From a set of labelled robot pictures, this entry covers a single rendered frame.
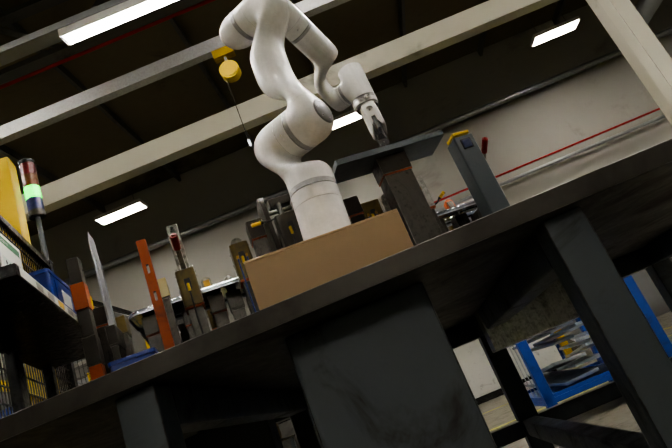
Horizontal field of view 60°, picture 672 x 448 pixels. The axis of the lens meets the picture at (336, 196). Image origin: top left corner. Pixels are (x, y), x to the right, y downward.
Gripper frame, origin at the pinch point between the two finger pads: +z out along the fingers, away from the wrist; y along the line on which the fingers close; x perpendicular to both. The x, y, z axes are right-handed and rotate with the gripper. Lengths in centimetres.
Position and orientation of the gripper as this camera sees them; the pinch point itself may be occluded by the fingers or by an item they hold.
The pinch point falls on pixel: (385, 146)
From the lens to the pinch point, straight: 186.3
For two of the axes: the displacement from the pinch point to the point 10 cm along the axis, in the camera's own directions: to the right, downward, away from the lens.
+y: 1.3, 3.2, 9.4
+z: 3.6, 8.6, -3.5
